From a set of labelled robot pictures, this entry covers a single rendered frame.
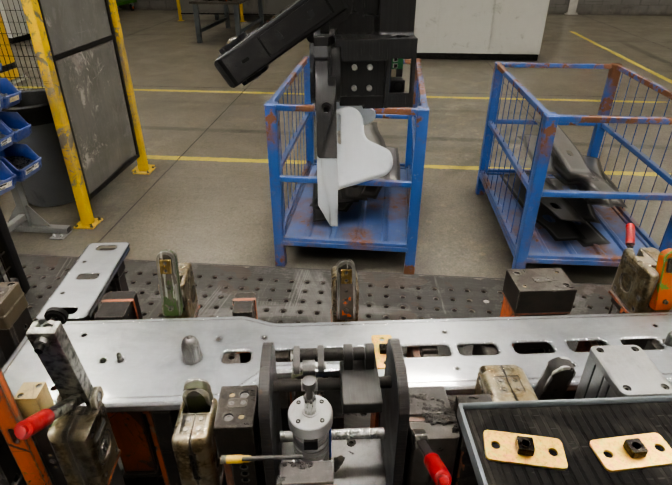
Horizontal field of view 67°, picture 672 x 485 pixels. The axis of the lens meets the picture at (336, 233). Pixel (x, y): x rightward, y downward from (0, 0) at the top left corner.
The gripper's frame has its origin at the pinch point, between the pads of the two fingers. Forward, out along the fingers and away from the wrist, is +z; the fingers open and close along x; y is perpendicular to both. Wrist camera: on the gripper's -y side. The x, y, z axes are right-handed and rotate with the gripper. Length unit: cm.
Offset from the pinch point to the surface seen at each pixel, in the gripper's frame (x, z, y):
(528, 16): 765, 79, 325
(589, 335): 28, 44, 50
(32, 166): 235, 92, -161
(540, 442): -7.2, 27.7, 23.4
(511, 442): -7.0, 27.7, 20.2
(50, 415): 2.6, 31.7, -34.6
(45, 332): 7.7, 22.6, -34.9
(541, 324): 31, 44, 42
